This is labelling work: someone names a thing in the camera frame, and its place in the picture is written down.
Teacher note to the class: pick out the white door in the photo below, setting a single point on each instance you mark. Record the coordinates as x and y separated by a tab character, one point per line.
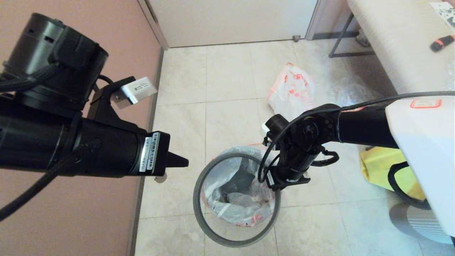
231	21

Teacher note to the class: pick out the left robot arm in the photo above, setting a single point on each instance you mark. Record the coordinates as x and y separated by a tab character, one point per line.
35	142

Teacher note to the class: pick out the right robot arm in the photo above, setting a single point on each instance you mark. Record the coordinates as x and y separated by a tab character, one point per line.
426	142

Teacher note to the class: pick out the black orange marker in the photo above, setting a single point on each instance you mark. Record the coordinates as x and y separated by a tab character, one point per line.
440	43

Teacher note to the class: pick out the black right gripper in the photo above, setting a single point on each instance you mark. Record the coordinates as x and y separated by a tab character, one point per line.
295	163

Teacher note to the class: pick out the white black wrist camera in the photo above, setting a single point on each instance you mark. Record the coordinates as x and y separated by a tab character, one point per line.
137	90
273	126

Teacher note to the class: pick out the white ribbed cylinder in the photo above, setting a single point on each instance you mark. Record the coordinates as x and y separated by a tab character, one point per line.
416	224

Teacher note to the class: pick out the white black-print paper sheet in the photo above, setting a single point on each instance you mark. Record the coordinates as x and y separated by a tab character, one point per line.
446	14

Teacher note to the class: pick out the round grey floor drain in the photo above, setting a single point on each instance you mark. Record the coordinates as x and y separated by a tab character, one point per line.
161	179

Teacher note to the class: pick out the light wood-grain table top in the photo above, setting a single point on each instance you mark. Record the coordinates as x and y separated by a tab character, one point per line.
401	53

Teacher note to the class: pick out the dark metal table frame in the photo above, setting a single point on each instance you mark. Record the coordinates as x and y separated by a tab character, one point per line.
350	54

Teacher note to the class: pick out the clear plastic bag dark contents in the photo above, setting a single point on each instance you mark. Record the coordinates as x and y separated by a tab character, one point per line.
352	92

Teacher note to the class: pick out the clear crumpled plastic item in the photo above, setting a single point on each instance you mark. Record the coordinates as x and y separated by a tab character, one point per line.
451	76

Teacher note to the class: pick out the yellow non-woven tote bag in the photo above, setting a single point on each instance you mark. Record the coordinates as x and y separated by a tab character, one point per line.
380	167

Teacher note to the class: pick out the white red-print trash bag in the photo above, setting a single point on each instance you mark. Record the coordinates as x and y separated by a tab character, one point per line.
231	177
295	89

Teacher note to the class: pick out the small metal door stop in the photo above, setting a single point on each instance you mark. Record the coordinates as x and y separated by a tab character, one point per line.
295	39

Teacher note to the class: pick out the light grey door frame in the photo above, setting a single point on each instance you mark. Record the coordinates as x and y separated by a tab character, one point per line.
153	21

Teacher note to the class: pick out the small grey floor item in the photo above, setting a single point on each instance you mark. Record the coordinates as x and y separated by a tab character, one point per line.
362	40

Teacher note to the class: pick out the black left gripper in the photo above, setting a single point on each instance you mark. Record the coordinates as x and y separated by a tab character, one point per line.
117	153

